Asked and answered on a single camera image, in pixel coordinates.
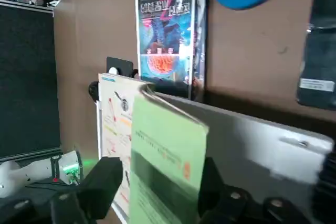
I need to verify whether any small blue cover book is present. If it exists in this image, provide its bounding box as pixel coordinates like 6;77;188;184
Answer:
135;0;197;86

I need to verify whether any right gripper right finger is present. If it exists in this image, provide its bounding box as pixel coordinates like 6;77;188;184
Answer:
197;156;336;224

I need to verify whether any white folding laptop stand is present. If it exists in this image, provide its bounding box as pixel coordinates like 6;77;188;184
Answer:
88;81;336;224

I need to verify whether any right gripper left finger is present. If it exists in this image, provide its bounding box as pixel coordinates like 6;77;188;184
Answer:
0;156;124;224

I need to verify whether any black folding phone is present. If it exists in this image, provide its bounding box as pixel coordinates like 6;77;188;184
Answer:
296;0;336;110

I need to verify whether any green cover picture book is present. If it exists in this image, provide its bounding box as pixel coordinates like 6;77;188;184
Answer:
97;73;210;224

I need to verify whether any large glossy blue magazine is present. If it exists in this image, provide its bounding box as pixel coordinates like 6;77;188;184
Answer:
139;0;208;101

